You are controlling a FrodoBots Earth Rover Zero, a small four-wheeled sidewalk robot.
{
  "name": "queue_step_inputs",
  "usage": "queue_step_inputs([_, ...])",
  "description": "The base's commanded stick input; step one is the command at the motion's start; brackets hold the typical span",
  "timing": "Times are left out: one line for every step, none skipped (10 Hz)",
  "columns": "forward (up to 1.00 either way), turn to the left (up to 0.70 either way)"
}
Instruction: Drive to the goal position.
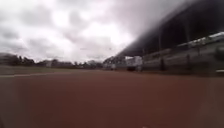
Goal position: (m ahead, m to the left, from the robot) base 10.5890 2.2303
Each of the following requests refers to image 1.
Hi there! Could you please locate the grass field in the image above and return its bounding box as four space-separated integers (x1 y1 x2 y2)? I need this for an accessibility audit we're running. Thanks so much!
0 65 101 77

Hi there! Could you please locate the red running track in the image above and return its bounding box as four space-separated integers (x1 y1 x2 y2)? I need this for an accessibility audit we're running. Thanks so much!
0 68 224 128

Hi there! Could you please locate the roofed grandstand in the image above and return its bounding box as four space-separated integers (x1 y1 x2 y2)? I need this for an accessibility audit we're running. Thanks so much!
103 0 224 77

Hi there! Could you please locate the row of trees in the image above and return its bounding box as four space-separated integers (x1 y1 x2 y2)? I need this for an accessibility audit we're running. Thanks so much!
0 52 105 70

